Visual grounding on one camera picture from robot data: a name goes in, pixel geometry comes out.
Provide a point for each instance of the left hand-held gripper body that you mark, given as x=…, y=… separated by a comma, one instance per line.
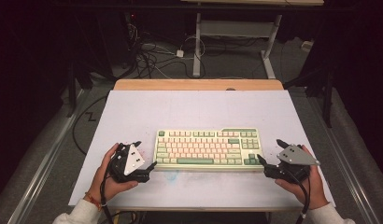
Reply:
x=133, y=160

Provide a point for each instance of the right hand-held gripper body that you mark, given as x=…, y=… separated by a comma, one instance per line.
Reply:
x=295, y=155

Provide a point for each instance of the cream pink green keyboard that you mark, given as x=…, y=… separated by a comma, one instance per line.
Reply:
x=208, y=149

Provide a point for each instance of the person's left hand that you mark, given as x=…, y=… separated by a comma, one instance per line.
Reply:
x=113, y=186

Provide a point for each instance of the person's right hand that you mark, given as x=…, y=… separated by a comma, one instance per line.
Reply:
x=314, y=189

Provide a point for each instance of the black stand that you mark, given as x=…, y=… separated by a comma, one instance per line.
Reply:
x=328, y=102
x=71, y=99

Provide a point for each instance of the white table cover board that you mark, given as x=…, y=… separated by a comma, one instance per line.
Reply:
x=195, y=109

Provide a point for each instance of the white power adapter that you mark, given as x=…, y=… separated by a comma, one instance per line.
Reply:
x=180, y=53

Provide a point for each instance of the small white box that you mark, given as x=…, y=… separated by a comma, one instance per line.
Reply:
x=307, y=46

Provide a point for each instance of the metal floor rail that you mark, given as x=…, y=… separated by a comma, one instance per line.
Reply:
x=345, y=174
x=43, y=169

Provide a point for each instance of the white desk frame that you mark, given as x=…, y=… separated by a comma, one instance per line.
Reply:
x=197, y=46

